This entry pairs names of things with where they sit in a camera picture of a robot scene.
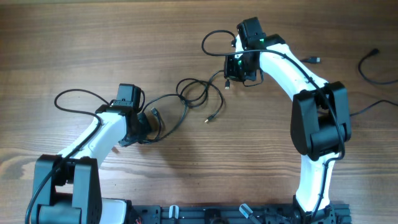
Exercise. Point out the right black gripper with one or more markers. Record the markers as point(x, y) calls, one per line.
point(234, 69)

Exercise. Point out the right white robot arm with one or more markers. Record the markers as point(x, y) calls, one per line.
point(320, 121)

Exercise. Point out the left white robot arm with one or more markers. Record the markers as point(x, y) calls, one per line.
point(66, 186)

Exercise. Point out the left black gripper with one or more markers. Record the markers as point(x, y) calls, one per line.
point(146, 130)

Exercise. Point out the right white gripper handle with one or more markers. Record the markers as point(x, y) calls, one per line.
point(238, 47)

